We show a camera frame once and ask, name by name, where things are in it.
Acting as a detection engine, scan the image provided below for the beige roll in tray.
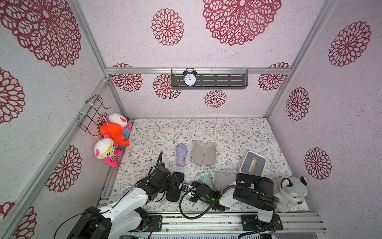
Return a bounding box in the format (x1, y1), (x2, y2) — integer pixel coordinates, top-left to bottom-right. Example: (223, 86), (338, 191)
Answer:
(249, 158), (258, 174)

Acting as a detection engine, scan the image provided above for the black wire wall rack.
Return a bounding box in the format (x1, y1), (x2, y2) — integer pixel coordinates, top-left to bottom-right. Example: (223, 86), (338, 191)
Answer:
(78, 94), (111, 137)

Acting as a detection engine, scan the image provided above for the grey husky plush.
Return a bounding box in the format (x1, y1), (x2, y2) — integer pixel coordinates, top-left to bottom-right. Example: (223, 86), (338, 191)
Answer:
(274, 177), (307, 213)

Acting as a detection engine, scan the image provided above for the open mint umbrella case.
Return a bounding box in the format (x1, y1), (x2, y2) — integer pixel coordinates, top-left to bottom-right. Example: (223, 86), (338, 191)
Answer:
(215, 168), (238, 191)

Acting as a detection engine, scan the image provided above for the white pink plush doll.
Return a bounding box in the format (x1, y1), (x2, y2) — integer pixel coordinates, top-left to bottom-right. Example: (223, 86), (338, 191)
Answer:
(106, 113), (132, 136)

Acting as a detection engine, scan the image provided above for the black alarm clock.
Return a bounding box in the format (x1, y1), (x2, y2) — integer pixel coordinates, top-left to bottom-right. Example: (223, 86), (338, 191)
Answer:
(183, 67), (198, 87)

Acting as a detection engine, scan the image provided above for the grey wall shelf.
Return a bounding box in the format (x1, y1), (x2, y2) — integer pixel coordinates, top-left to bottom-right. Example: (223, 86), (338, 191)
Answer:
(170, 69), (248, 90)

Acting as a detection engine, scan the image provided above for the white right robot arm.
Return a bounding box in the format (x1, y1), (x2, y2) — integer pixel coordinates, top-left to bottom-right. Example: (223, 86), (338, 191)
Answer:
(179, 173), (279, 223)

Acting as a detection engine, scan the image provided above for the white rimmed grey tray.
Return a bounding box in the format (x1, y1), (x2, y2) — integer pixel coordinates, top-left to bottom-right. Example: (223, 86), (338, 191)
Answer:
(239, 151), (268, 176)

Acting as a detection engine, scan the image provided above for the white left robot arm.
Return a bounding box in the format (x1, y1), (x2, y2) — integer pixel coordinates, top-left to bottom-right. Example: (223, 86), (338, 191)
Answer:
(67, 163), (185, 239)

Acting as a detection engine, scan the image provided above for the white round table clock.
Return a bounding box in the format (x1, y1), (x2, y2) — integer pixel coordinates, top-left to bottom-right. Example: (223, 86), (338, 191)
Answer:
(122, 185), (135, 196)

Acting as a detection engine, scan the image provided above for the orange plush whale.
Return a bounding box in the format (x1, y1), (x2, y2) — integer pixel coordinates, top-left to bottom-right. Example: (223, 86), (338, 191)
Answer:
(99, 122), (130, 147)

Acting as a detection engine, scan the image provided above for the black umbrella case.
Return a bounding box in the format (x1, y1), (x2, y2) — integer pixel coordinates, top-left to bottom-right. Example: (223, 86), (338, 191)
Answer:
(166, 172), (185, 202)

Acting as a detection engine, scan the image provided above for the mint green folded umbrella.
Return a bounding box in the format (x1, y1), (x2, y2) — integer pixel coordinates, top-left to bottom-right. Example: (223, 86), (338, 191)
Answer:
(200, 172), (215, 190)

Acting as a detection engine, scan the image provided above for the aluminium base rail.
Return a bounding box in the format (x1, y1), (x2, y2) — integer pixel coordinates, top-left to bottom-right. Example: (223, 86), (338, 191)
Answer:
(98, 212), (329, 239)

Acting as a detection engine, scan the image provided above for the white plush with yellow glasses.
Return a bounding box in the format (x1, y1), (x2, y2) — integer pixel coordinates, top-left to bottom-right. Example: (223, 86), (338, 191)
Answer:
(94, 138), (122, 167)

